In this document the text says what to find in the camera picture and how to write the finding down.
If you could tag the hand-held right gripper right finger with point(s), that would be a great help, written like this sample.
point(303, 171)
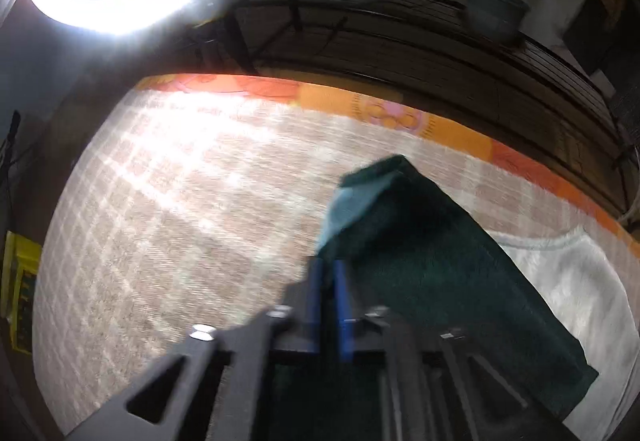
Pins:
point(343, 303)

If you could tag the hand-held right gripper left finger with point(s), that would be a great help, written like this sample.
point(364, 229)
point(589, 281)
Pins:
point(315, 293)

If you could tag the dark green small garment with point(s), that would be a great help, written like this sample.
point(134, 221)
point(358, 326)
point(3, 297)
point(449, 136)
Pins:
point(425, 261)

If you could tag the beige checked blanket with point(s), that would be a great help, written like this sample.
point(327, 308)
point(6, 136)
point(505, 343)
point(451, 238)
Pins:
point(175, 221)

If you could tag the orange printed bed sheet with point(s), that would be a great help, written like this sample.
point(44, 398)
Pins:
point(325, 96)

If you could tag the white printed garment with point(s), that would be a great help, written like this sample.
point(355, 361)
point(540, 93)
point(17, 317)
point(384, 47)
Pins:
point(575, 281)

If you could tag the yellow box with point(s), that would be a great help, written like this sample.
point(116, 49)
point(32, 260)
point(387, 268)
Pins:
point(22, 281)

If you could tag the potted plant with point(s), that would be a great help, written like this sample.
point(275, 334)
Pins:
point(492, 13)

